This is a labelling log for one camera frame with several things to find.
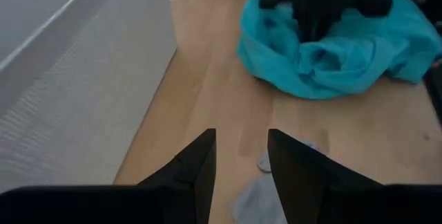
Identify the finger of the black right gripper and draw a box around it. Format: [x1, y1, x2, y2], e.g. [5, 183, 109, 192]
[300, 12, 324, 41]
[320, 12, 346, 41]

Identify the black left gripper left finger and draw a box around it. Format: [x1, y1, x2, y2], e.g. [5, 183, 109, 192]
[137, 129, 217, 224]

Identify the teal garment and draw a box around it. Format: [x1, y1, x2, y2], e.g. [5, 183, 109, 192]
[236, 0, 442, 100]

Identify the white plastic laundry basket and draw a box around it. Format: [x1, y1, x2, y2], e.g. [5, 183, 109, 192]
[0, 0, 177, 194]

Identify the grey sock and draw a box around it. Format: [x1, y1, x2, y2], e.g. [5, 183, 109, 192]
[231, 142, 318, 224]

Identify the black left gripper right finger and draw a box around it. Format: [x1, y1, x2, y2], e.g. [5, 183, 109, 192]
[267, 129, 383, 224]

